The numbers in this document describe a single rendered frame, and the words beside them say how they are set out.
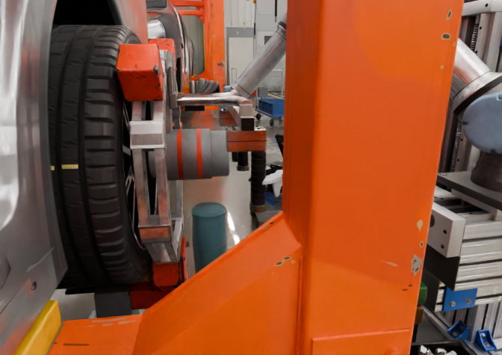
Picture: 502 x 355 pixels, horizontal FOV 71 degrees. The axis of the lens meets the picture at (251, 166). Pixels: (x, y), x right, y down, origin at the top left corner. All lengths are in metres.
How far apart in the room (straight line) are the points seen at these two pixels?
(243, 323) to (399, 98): 0.35
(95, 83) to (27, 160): 0.23
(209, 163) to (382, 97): 0.59
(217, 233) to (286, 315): 0.42
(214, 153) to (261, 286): 0.51
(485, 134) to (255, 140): 0.45
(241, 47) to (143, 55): 11.78
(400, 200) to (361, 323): 0.18
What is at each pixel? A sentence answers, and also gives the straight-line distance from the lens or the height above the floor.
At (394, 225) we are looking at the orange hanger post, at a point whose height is 0.90.
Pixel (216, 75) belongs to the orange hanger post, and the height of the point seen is 0.95.
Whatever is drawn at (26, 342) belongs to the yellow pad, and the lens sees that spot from 0.61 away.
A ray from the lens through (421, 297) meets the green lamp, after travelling 0.84.
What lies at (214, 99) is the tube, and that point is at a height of 1.00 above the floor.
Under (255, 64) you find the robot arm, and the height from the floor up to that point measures 1.09.
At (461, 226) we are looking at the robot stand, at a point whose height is 0.76.
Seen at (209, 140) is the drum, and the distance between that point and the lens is 0.94.
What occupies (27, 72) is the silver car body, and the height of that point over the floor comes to 1.08.
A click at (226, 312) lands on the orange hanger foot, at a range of 0.51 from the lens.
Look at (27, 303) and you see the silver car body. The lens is 0.58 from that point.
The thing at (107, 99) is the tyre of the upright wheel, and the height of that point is 1.03.
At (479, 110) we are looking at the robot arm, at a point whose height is 1.01.
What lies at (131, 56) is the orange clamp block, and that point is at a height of 1.10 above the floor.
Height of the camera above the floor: 1.09
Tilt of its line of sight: 16 degrees down
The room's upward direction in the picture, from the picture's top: straight up
